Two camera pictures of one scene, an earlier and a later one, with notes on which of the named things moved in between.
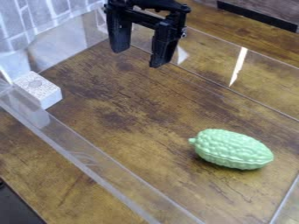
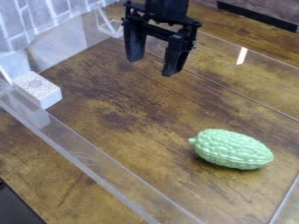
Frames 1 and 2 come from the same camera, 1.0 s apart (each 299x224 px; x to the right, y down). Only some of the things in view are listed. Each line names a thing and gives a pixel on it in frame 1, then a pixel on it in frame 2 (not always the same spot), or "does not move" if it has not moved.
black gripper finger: (162, 44) -> (178, 46)
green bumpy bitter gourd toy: (231, 150) does not move
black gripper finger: (118, 24) -> (134, 40)
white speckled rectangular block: (41, 93) does not move
